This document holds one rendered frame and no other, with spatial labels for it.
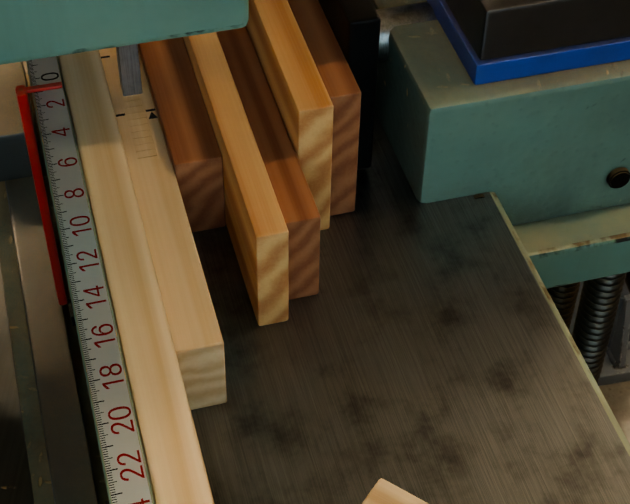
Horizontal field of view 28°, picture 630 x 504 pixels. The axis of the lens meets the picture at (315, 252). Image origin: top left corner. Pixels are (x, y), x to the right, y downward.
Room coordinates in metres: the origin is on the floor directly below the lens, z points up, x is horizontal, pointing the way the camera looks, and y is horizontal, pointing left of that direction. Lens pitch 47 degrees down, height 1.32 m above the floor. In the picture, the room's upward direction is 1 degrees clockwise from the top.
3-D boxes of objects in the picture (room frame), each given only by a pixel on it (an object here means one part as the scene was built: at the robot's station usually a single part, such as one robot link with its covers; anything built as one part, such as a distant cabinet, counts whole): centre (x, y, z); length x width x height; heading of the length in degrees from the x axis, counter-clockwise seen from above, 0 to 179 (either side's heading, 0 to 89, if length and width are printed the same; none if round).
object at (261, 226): (0.46, 0.05, 0.93); 0.22 x 0.01 x 0.06; 16
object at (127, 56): (0.45, 0.09, 0.97); 0.01 x 0.01 x 0.05; 16
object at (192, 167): (0.49, 0.08, 0.92); 0.16 x 0.02 x 0.04; 16
